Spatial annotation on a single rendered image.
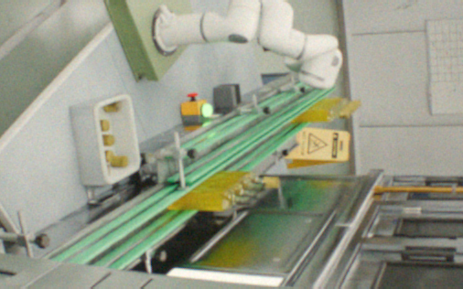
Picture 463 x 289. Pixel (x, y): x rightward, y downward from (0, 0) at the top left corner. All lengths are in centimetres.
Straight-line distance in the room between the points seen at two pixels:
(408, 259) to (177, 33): 94
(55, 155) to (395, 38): 627
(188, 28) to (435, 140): 610
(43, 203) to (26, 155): 14
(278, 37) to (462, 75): 583
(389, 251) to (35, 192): 98
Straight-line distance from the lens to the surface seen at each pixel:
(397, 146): 772
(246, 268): 154
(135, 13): 176
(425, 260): 164
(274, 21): 174
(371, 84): 760
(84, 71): 166
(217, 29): 172
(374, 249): 170
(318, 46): 178
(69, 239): 142
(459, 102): 750
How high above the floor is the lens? 179
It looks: 25 degrees down
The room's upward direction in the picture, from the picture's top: 90 degrees clockwise
